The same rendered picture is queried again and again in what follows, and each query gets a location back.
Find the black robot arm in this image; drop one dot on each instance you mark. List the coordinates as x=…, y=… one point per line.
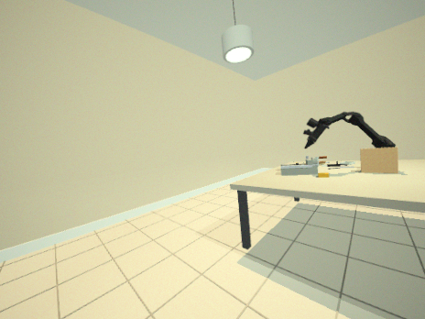
x=357, y=120

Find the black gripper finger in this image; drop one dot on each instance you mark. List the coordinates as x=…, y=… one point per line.
x=309, y=143

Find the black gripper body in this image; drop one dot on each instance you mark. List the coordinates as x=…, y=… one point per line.
x=314, y=135

